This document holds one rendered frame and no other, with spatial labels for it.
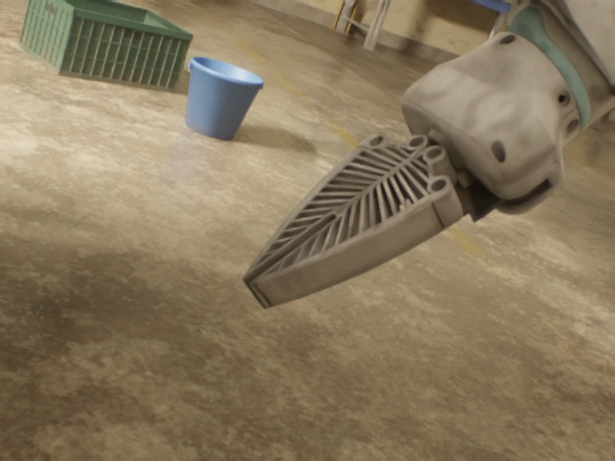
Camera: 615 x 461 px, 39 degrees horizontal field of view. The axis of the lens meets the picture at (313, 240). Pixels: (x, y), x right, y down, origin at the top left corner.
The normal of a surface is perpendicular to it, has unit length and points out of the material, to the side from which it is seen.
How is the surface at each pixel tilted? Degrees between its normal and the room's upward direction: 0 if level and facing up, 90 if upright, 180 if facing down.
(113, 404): 0
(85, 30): 90
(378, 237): 102
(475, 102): 52
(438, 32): 90
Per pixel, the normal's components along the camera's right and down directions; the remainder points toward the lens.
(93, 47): 0.63, 0.45
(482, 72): -0.82, -0.16
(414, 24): 0.32, 0.41
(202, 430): 0.33, -0.89
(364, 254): 0.17, 0.59
